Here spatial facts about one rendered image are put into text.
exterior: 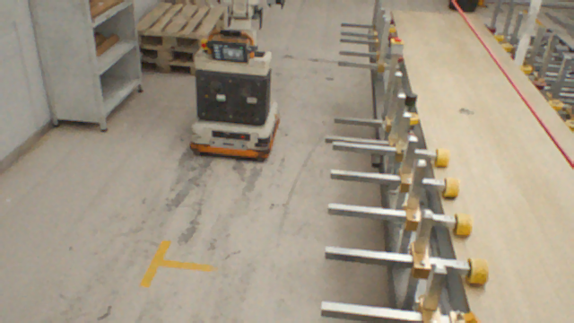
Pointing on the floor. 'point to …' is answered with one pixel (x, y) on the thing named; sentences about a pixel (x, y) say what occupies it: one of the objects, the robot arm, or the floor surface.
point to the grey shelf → (79, 33)
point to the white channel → (527, 31)
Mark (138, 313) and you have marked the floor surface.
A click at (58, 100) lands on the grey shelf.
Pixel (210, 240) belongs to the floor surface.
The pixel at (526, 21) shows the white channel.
